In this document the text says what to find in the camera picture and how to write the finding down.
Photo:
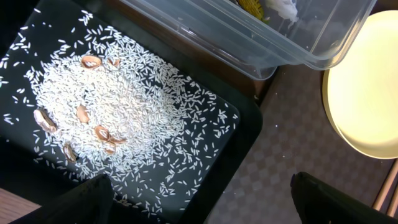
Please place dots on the wooden chopstick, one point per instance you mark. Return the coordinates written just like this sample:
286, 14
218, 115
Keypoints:
385, 187
391, 211

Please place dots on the spilled white rice pile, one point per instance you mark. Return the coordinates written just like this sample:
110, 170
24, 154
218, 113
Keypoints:
166, 129

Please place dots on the white tissue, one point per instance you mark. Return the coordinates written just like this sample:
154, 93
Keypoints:
285, 8

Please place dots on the black plastic tray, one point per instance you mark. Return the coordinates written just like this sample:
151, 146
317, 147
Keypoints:
36, 183

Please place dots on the left wooden chopstick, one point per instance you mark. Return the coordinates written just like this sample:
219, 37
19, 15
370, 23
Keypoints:
385, 187

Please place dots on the right wooden chopstick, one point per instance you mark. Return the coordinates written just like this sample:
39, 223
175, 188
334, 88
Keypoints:
391, 211

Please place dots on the yellow green wrapper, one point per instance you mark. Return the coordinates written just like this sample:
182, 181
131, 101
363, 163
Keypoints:
254, 8

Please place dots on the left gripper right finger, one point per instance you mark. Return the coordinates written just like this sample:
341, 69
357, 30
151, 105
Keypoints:
319, 203

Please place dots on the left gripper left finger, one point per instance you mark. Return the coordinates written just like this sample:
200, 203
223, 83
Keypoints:
90, 202

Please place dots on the clear plastic waste bin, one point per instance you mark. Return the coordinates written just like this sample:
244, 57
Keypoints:
320, 38

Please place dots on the nut shell piece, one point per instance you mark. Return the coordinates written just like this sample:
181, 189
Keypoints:
102, 133
42, 119
68, 153
82, 114
90, 61

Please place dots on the yellow-green plate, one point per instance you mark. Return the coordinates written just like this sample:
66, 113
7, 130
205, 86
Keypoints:
360, 93

